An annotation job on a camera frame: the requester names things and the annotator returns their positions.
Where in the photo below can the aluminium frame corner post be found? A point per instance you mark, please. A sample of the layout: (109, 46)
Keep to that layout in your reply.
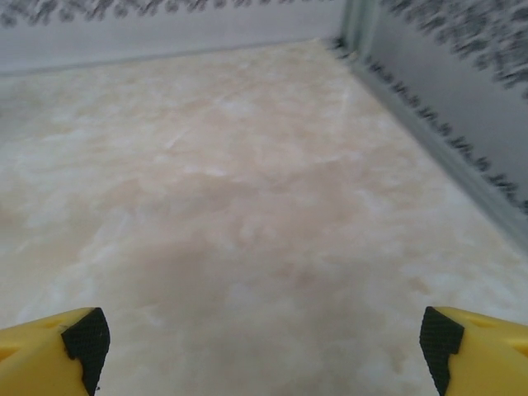
(359, 24)

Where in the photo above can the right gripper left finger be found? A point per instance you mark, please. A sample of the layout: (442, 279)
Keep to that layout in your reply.
(41, 359)

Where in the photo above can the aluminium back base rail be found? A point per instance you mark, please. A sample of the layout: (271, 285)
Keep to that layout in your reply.
(165, 57)

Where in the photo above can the aluminium side base rail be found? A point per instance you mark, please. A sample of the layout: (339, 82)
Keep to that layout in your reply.
(453, 158)

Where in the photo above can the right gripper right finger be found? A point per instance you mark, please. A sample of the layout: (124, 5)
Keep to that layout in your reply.
(486, 359)

